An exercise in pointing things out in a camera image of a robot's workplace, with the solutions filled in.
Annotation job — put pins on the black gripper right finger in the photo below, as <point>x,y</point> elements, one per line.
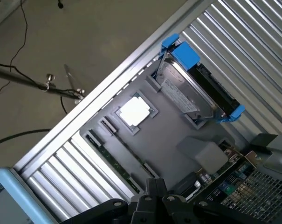
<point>164,210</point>

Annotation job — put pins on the hard disk in blue carrier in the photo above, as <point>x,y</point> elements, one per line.
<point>189,93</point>

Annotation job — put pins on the dark tripod stand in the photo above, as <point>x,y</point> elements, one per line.
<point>19,78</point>

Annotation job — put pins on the graphics card with grey shroud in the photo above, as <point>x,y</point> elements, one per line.
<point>206,154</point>

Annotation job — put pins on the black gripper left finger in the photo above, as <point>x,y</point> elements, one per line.
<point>152,210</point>

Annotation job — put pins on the grey parts rack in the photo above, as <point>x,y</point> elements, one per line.
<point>164,130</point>

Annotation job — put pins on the silver CPU chip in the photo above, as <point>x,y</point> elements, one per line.
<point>134,111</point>

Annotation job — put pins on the open PC case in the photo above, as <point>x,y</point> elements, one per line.
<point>259,198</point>

